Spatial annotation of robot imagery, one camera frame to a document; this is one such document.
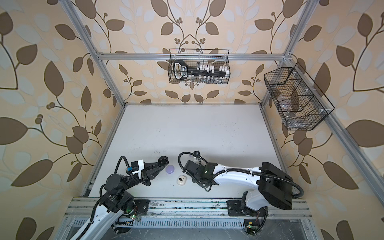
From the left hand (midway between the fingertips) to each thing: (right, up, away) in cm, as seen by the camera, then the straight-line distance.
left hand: (162, 165), depth 66 cm
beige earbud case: (+7, -13, +16) cm, 22 cm away
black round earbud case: (0, +2, 0) cm, 2 cm away
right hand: (+15, -10, +16) cm, 24 cm away
